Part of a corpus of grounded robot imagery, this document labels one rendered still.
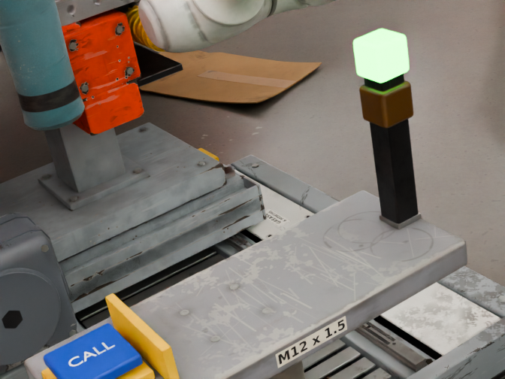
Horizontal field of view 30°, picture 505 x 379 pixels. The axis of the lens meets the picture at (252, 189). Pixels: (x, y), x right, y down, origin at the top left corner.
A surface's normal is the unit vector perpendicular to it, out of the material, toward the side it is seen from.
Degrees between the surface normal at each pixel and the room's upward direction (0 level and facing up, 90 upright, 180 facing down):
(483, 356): 90
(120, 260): 90
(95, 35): 90
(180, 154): 0
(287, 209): 0
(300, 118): 0
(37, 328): 90
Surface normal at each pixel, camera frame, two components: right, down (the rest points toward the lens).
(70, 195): -0.18, -0.87
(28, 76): -0.19, 0.52
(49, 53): 0.64, 0.31
